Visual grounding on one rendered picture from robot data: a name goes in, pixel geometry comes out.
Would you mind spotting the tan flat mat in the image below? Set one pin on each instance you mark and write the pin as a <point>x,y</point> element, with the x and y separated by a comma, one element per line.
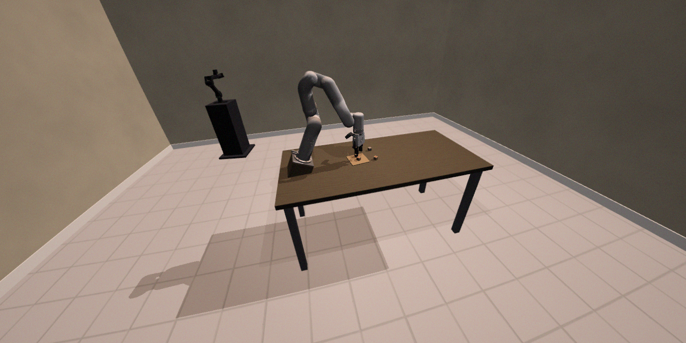
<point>354,162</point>

